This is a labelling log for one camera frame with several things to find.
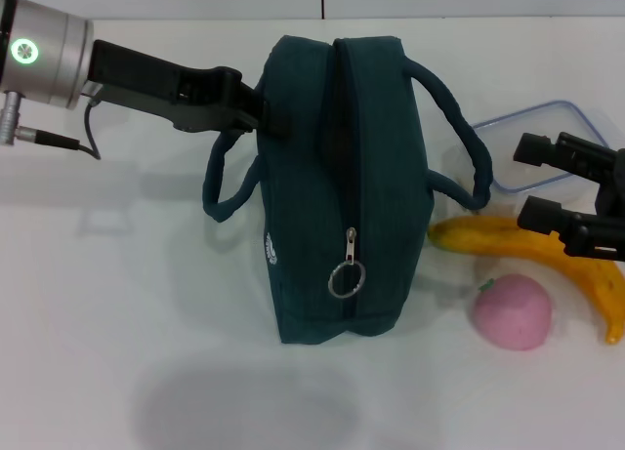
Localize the dark left arm cable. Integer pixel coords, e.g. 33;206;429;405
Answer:
17;93;104;161

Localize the pink peach toy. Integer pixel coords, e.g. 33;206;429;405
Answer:
471;273;554;352

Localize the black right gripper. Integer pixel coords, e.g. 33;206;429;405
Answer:
512;131;625;264

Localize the yellow banana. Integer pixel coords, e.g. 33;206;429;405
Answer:
427;215;625;347

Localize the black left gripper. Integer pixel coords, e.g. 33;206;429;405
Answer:
87;39;293;139

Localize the dark teal fabric lunch bag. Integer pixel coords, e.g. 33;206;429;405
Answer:
202;34;492;347

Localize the clear blue-rimmed plastic container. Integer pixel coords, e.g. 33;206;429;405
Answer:
471;98;611;212

